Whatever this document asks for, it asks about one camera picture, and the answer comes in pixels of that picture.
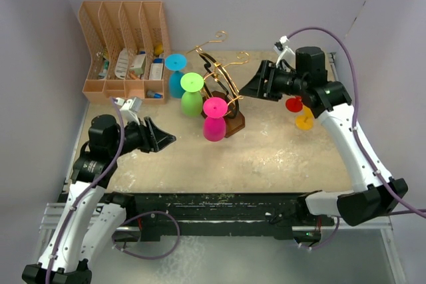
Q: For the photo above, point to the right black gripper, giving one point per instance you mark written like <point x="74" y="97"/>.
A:
<point x="257" y="87"/>

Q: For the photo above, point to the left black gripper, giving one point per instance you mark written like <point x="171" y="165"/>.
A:
<point x="152" y="138"/>

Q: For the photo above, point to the red wine glass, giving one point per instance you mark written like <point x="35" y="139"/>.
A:
<point x="294" y="104"/>

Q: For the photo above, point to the pink wine glass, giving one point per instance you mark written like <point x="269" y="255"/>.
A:
<point x="214" y="128"/>

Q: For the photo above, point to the yellow wine glass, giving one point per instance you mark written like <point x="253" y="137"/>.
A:
<point x="305" y="121"/>

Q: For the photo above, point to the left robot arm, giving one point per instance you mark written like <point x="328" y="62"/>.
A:
<point x="79" y="238"/>

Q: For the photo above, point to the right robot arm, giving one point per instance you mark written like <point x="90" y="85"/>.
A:
<point x="373" y="187"/>

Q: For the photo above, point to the gold and black glass rack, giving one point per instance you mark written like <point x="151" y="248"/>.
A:
<point x="219" y="84"/>

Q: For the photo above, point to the green wine glass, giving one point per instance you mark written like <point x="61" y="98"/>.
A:
<point x="191" y="101"/>

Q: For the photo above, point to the blue wine glass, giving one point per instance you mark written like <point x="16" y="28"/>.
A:
<point x="175" y="63"/>

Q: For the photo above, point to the grey and blue stamp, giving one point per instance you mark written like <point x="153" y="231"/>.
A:
<point x="154" y="95"/>

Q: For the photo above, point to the white instruction card box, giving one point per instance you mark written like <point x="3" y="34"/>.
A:
<point x="156" y="69"/>

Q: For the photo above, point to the green and white box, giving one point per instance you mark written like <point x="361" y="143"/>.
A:
<point x="138" y="65"/>

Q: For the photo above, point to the yellow round item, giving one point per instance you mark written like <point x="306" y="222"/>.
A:
<point x="158" y="50"/>

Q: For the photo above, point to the peach plastic desk organizer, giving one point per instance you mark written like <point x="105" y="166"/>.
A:
<point x="109" y="27"/>

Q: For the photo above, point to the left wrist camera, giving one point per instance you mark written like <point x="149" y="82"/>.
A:
<point x="129" y="108"/>

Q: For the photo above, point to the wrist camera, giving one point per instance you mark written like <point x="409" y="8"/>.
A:
<point x="129" y="108"/>
<point x="284" y="51"/>

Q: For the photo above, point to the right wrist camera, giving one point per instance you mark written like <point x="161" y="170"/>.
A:
<point x="284" y="51"/>

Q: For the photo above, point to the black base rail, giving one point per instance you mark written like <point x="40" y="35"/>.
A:
<point x="277" y="215"/>

